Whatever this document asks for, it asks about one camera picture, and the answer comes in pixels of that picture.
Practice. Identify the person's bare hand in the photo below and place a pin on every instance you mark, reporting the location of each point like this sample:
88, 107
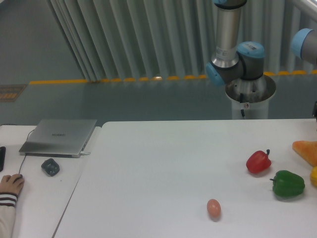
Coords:
11, 185

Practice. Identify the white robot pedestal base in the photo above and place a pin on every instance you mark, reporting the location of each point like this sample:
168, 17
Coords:
250, 99

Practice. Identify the white striped sleeve forearm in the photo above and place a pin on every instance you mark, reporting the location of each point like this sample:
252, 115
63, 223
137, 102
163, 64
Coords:
7, 213

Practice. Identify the brown egg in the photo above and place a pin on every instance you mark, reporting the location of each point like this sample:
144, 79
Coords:
214, 208

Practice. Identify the yellow bell pepper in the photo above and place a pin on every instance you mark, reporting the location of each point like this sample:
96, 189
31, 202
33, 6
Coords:
313, 176

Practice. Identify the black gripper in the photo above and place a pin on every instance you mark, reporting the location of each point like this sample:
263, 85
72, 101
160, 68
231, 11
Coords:
314, 113

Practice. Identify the green bell pepper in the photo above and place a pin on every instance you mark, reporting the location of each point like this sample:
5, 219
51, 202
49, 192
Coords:
286, 184

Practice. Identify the silver closed laptop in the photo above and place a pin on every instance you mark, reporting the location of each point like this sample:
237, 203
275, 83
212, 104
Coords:
65, 138

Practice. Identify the orange triangular bread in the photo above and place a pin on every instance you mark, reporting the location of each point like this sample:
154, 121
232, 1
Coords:
306, 150

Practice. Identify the red bell pepper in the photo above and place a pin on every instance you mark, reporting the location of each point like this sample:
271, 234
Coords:
258, 162

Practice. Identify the black phone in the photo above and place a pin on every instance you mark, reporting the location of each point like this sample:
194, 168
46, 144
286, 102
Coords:
2, 157

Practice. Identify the dark grey earbuds case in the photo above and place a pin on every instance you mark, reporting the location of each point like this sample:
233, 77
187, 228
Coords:
51, 167

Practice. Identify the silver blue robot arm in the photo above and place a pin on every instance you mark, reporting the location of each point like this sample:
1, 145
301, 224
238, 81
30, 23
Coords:
239, 67

